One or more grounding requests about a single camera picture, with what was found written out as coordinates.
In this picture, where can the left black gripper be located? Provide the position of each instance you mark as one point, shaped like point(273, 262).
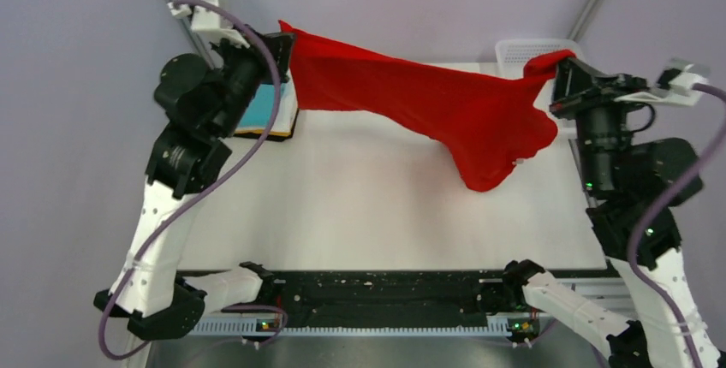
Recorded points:
point(255, 52)

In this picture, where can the white slotted cable duct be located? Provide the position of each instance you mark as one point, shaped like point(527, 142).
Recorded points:
point(252, 327)

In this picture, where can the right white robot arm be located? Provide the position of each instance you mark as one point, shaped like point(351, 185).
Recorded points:
point(635, 187)

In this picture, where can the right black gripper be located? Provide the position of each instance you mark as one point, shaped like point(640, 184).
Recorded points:
point(579, 86)

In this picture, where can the white plastic basket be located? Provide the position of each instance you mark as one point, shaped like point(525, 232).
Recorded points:
point(513, 54)

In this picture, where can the red t-shirt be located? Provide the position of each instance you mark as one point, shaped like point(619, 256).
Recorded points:
point(485, 122)

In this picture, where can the folded teal t-shirt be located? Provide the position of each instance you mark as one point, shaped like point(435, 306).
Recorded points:
point(262, 104)

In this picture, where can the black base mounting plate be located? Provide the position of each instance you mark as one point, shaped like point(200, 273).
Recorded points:
point(399, 299)

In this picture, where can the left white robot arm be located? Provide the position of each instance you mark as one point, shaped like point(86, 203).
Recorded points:
point(157, 302)

